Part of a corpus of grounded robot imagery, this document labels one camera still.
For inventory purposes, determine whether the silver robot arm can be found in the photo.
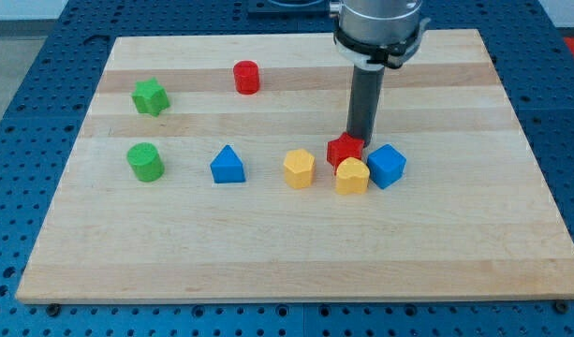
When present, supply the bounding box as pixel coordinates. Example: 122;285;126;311
329;0;431;71

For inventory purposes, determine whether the yellow hexagon block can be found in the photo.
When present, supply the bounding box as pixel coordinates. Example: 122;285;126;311
283;149;316;189

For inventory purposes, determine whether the blue triangle block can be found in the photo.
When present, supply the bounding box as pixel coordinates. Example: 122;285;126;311
210;145;246;183

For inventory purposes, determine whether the red star block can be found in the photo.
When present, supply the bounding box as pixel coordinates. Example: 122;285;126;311
327;132;364;173

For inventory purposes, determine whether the yellow heart block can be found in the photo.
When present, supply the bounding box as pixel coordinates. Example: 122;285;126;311
335;157;370;195

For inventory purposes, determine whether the light wooden board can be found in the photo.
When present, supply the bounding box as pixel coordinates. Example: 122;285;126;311
16;29;574;304

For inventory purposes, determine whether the blue cube block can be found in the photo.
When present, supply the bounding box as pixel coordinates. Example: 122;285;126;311
367;144;406;189

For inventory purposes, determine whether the red cylinder block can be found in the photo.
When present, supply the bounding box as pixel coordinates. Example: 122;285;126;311
233;60;260;95

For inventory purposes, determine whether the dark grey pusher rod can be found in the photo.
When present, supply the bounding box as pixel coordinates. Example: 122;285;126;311
346;66;384;147

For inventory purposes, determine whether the green cylinder block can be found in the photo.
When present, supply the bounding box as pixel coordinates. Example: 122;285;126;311
126;142;165;183

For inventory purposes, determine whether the green star block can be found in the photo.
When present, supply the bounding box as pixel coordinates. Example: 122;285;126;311
131;78;170;117

